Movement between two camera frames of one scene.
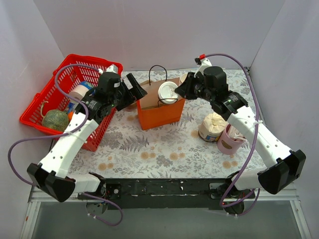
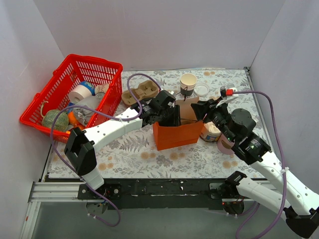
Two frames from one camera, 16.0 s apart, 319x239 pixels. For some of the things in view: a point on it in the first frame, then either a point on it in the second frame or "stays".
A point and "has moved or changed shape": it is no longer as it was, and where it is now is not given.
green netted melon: x=56 y=119 stays
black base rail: x=173 y=193 stays
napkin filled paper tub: x=213 y=125 stays
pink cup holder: x=226 y=145 stays
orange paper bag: x=154 y=115 has moved or changed shape
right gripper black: x=188 y=88 -> x=209 y=112
